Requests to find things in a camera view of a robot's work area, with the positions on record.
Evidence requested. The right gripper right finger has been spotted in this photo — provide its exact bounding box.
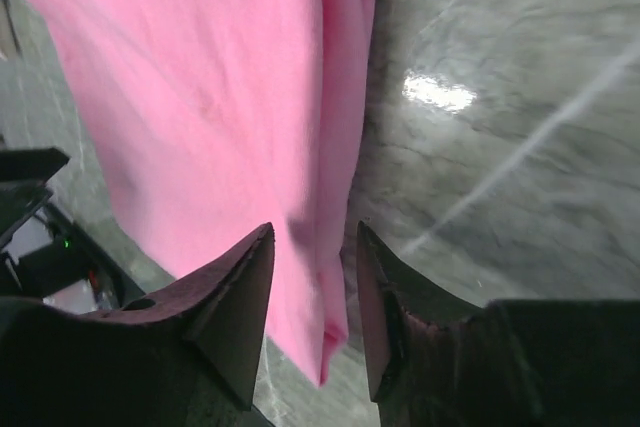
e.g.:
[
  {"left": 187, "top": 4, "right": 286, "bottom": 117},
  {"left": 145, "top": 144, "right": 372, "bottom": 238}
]
[{"left": 356, "top": 222, "right": 488, "bottom": 426}]

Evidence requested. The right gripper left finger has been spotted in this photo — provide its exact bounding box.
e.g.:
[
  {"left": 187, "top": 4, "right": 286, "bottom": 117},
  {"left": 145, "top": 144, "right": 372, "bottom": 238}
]
[{"left": 74, "top": 223, "right": 274, "bottom": 426}]

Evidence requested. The pink t shirt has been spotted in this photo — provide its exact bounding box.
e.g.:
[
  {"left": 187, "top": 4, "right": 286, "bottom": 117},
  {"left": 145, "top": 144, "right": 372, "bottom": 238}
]
[{"left": 28, "top": 0, "right": 374, "bottom": 385}]

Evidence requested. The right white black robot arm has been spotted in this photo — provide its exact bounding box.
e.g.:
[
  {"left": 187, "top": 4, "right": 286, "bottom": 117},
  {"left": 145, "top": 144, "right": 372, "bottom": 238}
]
[{"left": 1, "top": 148, "right": 489, "bottom": 426}]

